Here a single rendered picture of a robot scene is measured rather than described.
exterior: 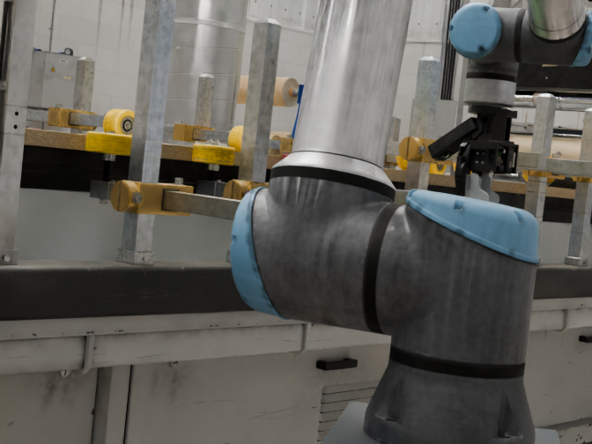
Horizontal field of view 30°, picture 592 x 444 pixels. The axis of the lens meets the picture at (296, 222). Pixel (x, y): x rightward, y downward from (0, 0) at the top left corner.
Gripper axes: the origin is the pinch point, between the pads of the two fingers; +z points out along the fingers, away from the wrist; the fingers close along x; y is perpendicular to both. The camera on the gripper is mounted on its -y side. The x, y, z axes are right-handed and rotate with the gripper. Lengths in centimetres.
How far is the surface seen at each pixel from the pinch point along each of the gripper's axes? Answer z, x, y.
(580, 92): -47, 231, -104
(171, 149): -7, -32, -45
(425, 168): -8.3, 21.0, -25.2
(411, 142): -13.5, 16.5, -26.1
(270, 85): -19.6, -28.4, -25.1
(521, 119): -35, 225, -126
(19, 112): -9, -80, -25
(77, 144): -6, -54, -45
